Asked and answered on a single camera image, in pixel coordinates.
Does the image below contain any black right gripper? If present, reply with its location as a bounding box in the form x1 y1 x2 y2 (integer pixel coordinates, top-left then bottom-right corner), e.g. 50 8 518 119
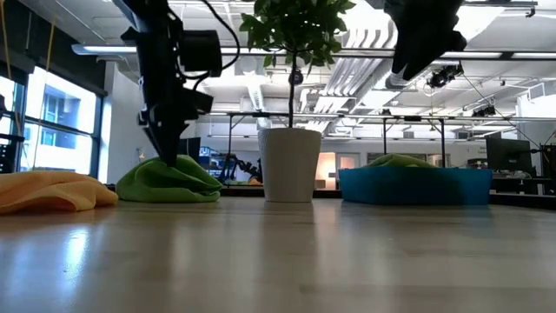
383 0 468 82

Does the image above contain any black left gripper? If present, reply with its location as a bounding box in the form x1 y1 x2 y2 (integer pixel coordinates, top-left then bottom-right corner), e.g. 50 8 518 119
120 25 215 169

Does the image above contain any light green microfiber towel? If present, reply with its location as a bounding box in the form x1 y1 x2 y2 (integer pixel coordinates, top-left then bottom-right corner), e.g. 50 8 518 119
366 152 437 170

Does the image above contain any orange microfiber towel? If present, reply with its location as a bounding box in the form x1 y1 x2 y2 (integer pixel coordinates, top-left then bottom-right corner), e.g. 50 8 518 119
0 170 120 216

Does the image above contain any dark monitor pair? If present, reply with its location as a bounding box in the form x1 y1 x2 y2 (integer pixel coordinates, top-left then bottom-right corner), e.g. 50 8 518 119
177 137 202 165

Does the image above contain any large window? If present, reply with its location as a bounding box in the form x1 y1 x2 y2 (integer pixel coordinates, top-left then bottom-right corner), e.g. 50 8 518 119
0 64 104 178

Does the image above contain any long ceiling light bar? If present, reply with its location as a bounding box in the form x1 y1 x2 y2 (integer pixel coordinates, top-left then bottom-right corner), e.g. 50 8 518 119
70 43 556 62

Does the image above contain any white ribbed plant pot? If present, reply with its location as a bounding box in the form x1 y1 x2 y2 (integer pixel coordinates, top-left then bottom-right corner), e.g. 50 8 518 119
256 126 323 204

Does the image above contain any black computer monitor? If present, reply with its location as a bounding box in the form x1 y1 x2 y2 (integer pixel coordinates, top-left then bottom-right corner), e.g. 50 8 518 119
485 137 534 177

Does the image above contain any blue fabric basket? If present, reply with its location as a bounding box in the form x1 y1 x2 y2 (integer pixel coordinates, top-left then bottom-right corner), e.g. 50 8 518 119
338 166 493 207

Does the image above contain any green leafy potted tree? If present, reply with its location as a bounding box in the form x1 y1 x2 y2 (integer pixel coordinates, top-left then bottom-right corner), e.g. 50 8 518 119
238 0 357 130

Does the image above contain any black overhead camera rig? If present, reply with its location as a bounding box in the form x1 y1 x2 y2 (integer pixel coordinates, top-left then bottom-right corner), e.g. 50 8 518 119
426 63 465 90

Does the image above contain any silver ventilation duct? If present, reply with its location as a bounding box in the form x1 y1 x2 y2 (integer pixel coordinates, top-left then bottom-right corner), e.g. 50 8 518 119
384 56 418 91

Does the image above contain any black metal frame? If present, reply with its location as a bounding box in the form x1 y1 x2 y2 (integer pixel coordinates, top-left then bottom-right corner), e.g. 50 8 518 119
381 115 447 169

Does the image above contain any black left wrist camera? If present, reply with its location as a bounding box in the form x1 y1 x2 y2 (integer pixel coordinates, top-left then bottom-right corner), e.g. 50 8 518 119
179 29 224 74

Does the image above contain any black cable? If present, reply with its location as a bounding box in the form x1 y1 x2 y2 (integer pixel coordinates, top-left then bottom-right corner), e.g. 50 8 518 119
197 0 242 92

